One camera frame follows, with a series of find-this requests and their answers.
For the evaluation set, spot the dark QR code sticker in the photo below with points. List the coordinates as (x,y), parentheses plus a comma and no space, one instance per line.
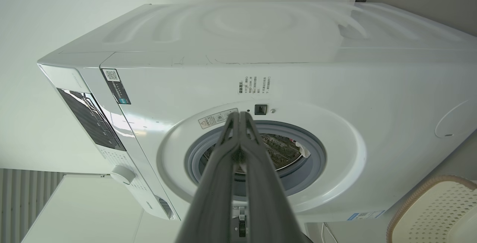
(116,86)

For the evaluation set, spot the blue energy label sticker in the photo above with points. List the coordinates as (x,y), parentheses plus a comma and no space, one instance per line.
(365,215)

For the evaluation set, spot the black washing machine display panel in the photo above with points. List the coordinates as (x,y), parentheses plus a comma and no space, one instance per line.
(91,120)

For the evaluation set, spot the white warning triangle sticker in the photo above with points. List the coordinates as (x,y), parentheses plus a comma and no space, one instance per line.
(216,119)

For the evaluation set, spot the black door latch socket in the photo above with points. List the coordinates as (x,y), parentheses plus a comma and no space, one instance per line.
(261,109)

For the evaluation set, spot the white washing machine dial knob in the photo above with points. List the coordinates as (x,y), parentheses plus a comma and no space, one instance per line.
(122,174)

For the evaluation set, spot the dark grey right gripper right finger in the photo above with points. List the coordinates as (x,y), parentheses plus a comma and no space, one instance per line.
(264,194)

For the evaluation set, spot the grey ribbed panel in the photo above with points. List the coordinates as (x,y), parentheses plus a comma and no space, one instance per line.
(26,198)

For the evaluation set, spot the white cloth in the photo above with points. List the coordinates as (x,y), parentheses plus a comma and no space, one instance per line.
(303,149)

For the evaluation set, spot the black text label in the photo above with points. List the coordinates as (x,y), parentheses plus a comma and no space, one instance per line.
(254,85)

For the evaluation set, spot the white front-load washing machine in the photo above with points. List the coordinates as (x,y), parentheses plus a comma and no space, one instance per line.
(335,86)

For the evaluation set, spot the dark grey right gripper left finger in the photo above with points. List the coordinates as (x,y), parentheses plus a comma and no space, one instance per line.
(214,191)

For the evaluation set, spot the beige perforated laundry basket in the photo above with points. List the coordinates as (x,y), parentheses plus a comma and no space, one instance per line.
(432,213)

